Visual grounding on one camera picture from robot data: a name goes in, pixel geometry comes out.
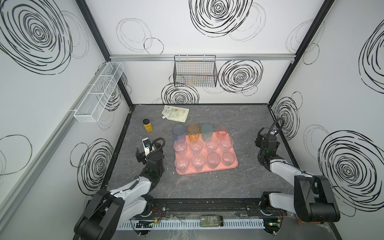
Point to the frosted white plastic cup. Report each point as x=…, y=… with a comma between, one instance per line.
x=213, y=160

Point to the pink plastic tray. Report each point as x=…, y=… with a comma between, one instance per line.
x=205, y=153

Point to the clear ribbed plastic cup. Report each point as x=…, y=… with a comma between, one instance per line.
x=182, y=163
x=180, y=147

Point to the pink translucent plastic cup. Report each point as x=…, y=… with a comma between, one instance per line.
x=221, y=132

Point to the white mesh wall shelf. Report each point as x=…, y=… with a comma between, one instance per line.
x=97, y=97

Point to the clear faceted glass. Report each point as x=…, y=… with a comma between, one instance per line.
x=198, y=161

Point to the clear ribbed plastic cup back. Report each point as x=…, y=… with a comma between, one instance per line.
x=182, y=163

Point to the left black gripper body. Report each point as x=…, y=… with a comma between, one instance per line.
x=141, y=155

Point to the black mounting rail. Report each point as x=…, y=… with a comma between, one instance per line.
x=249, y=206

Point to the clear short glass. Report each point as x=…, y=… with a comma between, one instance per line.
x=196, y=146
x=212, y=144

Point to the teal green plastic cup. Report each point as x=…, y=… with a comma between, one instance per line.
x=207, y=131

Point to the white green sugar pouch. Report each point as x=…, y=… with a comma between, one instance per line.
x=176, y=114

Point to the yellow spice jar black lid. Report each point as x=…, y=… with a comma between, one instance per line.
x=147, y=125

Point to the white slotted cable duct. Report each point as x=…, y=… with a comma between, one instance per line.
x=228, y=224

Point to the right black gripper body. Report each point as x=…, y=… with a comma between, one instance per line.
x=262, y=141

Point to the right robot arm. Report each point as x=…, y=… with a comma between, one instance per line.
x=313, y=199

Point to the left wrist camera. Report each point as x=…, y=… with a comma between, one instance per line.
x=146, y=143

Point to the blue textured plastic cup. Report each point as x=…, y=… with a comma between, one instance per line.
x=179, y=132

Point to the black wire basket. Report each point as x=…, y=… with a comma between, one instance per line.
x=195, y=71

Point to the amber yellow plastic cup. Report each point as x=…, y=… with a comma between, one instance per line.
x=194, y=131

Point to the clear ribbed plastic cup front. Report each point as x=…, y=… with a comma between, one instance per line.
x=180, y=147

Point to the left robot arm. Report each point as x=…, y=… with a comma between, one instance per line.
x=107, y=210

